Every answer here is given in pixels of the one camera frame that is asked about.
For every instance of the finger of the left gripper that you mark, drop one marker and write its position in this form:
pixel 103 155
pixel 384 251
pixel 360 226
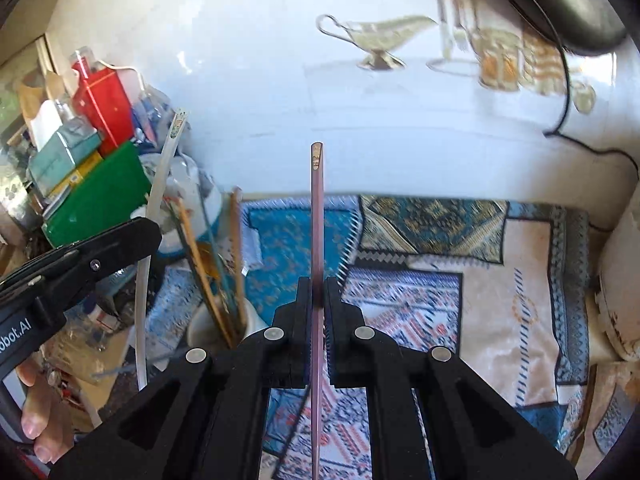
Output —
pixel 71 271

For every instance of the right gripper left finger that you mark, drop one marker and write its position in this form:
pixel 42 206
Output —
pixel 202 420

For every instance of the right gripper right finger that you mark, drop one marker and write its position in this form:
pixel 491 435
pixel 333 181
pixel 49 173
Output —
pixel 430 415

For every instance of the dark green chopstick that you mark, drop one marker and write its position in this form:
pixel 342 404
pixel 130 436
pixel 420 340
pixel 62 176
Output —
pixel 169 202

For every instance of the yellow wooden chopstick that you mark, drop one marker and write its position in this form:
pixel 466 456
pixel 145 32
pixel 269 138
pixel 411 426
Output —
pixel 200 276

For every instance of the teal chopstick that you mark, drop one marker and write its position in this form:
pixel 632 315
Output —
pixel 222 283

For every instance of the brown wooden chopstick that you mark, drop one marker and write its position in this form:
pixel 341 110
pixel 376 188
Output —
pixel 236 247

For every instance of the metal fork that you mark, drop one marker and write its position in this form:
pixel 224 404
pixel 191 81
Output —
pixel 284 410

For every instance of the person's left hand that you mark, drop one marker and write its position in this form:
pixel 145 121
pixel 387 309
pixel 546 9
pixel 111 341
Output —
pixel 45 419

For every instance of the green metal box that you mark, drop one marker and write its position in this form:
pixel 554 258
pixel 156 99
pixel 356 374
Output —
pixel 105 198

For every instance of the teal tissue box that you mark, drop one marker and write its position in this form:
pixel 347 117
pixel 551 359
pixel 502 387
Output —
pixel 66 149

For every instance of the patchwork patterned table cloth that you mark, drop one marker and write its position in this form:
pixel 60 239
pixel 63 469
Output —
pixel 502 284

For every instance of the white blue plastic bag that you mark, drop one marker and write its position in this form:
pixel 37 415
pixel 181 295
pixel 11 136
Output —
pixel 186 181

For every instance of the red tin box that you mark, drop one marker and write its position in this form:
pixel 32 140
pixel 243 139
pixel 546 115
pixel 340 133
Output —
pixel 102 99

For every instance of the white rice cooker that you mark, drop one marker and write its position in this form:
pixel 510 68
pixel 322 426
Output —
pixel 618 296

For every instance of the red white cup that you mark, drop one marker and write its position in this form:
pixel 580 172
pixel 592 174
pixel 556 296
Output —
pixel 82 60

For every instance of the black hanging wok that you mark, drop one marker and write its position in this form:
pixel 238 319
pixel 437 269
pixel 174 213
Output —
pixel 585 27

